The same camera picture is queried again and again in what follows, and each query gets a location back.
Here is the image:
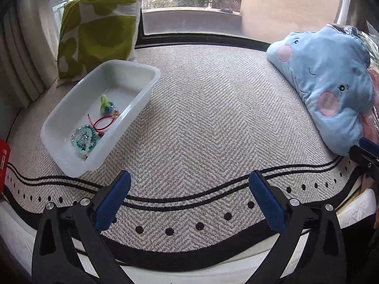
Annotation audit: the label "red paper packet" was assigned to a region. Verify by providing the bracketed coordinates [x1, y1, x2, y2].
[0, 139, 11, 194]

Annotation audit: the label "white plastic tray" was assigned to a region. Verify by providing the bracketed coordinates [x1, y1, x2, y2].
[41, 60, 161, 178]

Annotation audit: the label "black window frame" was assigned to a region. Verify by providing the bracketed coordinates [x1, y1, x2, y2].
[135, 13, 270, 51]

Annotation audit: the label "green blue toy charm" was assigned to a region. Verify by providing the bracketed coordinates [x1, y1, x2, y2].
[100, 94, 114, 115]

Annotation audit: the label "red string bracelet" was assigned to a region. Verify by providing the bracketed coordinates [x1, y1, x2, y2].
[87, 113, 117, 132]

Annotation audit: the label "beige curtain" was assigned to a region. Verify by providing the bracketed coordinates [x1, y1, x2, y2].
[1, 0, 59, 108]

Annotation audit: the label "blue cloud plush pillow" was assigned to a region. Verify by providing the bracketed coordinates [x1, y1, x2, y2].
[266, 25, 376, 156]

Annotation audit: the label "turquoise bead bracelet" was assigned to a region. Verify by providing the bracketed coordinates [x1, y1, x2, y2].
[71, 124, 99, 152]

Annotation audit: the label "green white patterned pillow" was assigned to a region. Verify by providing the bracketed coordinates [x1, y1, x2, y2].
[57, 0, 142, 85]

